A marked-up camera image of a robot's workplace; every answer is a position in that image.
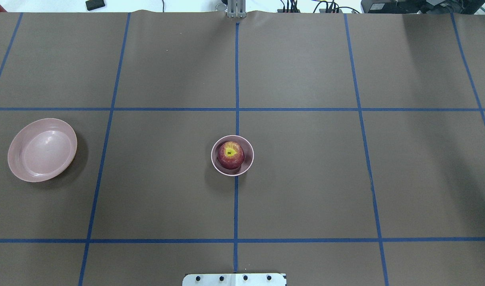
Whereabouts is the pink bowl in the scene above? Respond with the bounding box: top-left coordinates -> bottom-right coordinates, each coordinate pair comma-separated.
211,135 -> 254,177

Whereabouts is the red apple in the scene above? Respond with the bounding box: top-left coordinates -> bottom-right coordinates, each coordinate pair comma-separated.
217,141 -> 245,170

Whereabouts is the pink plate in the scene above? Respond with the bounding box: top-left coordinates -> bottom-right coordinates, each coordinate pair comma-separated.
7,118 -> 77,183

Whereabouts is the orange black usb hub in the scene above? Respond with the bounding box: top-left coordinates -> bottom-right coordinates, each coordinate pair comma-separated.
277,6 -> 300,13

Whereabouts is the small black device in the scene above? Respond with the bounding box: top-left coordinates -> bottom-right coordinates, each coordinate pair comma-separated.
85,0 -> 106,11

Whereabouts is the aluminium frame post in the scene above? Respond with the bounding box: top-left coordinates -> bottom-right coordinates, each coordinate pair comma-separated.
223,0 -> 247,18

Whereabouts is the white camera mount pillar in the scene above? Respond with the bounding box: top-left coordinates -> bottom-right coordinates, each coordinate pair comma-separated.
182,273 -> 287,286

